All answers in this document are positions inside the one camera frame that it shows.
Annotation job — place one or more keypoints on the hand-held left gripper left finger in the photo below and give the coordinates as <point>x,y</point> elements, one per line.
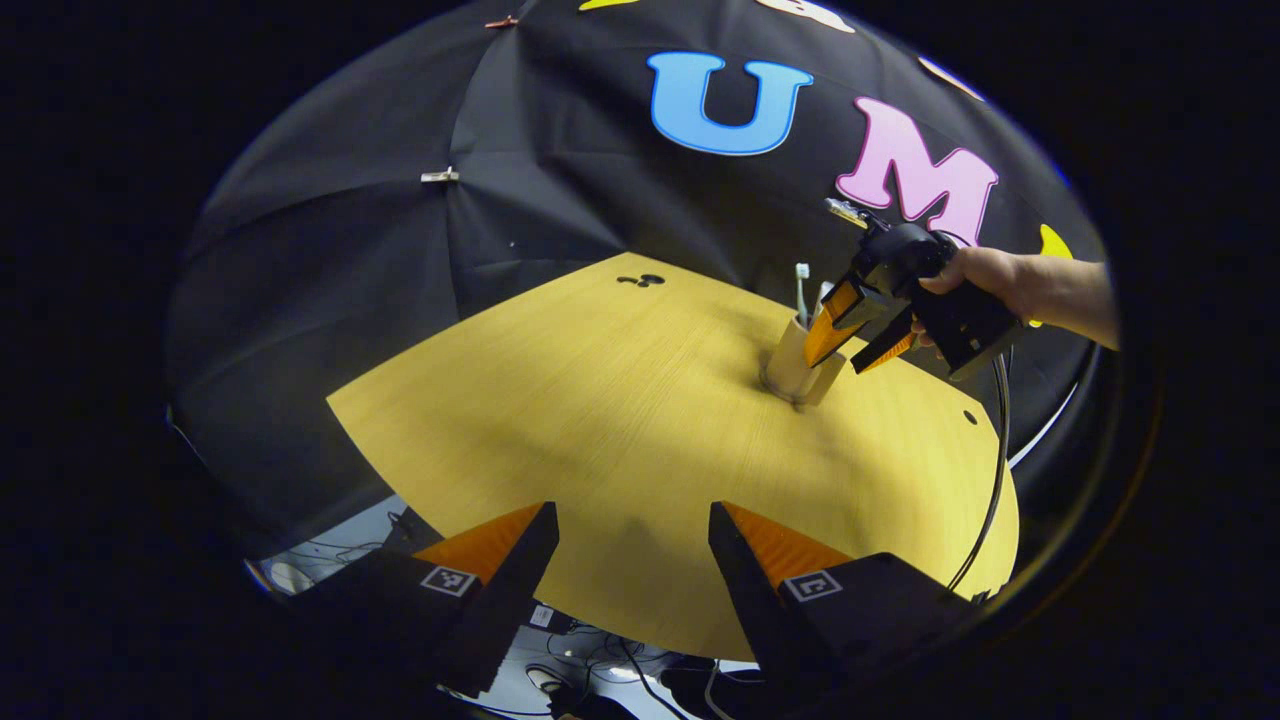
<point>515,590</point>

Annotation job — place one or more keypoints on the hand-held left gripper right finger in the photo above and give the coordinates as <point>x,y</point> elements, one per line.
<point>745,590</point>

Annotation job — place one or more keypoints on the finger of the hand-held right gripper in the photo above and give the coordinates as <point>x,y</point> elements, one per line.
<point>830,325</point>
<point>888,345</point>

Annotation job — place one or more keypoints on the white toothpaste tube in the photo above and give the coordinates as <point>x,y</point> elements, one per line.
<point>824,300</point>

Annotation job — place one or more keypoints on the light green toothbrush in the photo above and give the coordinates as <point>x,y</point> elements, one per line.
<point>801,290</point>

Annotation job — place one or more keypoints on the beige cup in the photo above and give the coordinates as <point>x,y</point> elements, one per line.
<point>790,360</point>

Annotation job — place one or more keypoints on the wooden desktop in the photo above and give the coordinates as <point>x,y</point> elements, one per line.
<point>620,420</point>

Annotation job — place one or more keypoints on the white round floor object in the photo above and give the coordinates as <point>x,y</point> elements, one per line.
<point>290,577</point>

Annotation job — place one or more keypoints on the black backdrop cloth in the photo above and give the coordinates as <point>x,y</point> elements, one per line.
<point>380,260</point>

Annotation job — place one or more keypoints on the white cloth clip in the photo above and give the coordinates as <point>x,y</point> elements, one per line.
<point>440,176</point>

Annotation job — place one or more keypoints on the red cloth clip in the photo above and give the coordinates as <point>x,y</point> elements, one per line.
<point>500,21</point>

